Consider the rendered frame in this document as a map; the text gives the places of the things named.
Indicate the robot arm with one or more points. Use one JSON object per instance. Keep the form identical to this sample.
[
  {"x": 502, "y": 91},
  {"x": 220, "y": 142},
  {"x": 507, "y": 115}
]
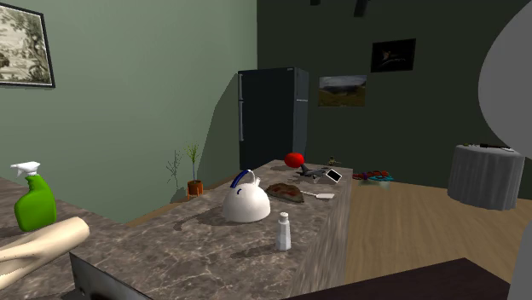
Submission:
[{"x": 505, "y": 83}]

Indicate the red tomato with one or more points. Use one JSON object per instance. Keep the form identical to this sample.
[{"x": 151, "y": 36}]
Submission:
[{"x": 294, "y": 159}]

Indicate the dark grey refrigerator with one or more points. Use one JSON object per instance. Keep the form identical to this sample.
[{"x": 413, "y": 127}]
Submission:
[{"x": 270, "y": 118}]

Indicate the brown bread slice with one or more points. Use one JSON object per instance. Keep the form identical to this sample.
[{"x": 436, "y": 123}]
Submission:
[{"x": 286, "y": 192}]

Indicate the grey toy jet plane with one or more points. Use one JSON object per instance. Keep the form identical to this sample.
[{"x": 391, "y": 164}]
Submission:
[{"x": 312, "y": 173}]

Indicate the small olive figure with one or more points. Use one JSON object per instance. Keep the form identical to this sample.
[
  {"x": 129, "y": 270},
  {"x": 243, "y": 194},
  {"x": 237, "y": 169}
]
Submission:
[{"x": 332, "y": 160}]

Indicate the white tablet with black screen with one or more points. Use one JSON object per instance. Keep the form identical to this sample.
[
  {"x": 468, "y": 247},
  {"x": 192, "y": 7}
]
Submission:
[{"x": 333, "y": 175}]

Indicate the white spatula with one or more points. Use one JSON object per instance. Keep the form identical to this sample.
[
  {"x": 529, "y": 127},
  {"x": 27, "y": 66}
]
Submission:
[{"x": 323, "y": 195}]

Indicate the potted plant in orange pot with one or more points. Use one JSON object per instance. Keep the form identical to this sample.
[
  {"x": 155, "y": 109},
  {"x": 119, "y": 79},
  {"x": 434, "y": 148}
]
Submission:
[{"x": 194, "y": 186}]

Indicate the white salt shaker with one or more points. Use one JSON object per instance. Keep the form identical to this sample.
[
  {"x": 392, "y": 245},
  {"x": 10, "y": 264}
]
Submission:
[{"x": 283, "y": 234}]

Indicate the red and teal floor toy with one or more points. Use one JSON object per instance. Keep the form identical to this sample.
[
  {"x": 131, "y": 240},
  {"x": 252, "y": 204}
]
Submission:
[{"x": 374, "y": 176}]

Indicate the metal sink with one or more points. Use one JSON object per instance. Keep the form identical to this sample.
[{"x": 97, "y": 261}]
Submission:
[{"x": 99, "y": 282}]

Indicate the round table with grey cloth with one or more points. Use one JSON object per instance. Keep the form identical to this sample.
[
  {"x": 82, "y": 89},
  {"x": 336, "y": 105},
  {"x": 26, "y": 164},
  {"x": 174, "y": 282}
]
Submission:
[{"x": 484, "y": 176}]

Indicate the green spray bottle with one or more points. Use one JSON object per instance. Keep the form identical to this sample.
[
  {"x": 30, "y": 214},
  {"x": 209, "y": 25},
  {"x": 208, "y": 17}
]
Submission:
[{"x": 36, "y": 204}]

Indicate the framed landscape etching picture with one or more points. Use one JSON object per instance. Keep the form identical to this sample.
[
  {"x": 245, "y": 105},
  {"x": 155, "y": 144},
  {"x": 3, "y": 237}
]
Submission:
[{"x": 23, "y": 45}]

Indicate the landscape wall picture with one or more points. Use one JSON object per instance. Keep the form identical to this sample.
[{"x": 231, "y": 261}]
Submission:
[{"x": 342, "y": 90}]

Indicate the dark wall picture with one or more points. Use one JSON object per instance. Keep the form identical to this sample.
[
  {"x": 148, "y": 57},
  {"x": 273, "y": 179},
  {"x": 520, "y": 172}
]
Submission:
[{"x": 392, "y": 55}]

